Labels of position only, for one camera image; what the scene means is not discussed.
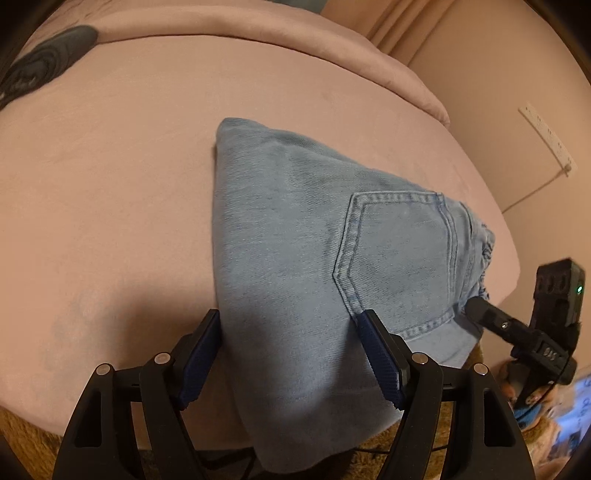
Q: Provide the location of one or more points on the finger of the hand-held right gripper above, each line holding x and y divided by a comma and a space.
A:
498, 321

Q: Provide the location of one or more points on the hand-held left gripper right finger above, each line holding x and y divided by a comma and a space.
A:
381, 364

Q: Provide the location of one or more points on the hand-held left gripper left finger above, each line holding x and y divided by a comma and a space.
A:
199, 364

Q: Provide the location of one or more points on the light blue denim pants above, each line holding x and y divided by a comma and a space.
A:
286, 258

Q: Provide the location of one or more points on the person's right hand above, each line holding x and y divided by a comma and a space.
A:
510, 381

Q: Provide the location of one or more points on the brown fuzzy clothing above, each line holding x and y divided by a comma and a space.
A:
27, 422

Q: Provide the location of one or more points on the white power strip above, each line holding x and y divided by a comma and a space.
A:
549, 138

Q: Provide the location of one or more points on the pink bed blanket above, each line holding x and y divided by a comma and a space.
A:
115, 184

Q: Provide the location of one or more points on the pink curtain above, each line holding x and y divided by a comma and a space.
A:
406, 27

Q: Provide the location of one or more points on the dark folded clothing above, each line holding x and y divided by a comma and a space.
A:
41, 64

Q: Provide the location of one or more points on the blue curtain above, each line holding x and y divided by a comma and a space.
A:
319, 4

